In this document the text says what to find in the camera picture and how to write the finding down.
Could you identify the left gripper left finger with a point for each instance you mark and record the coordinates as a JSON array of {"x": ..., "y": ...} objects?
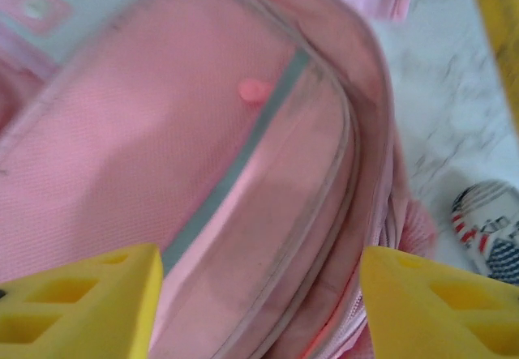
[{"x": 81, "y": 314}]

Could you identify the large yellow cartoon book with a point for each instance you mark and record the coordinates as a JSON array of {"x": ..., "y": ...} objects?
[{"x": 504, "y": 31}]

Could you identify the pink backpack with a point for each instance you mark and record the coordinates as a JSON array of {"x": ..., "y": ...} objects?
[{"x": 182, "y": 132}]

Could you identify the flag-patterned can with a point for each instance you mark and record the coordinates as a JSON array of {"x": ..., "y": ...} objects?
[{"x": 490, "y": 229}]

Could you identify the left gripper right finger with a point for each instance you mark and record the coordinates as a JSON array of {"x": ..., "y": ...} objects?
[{"x": 425, "y": 318}]

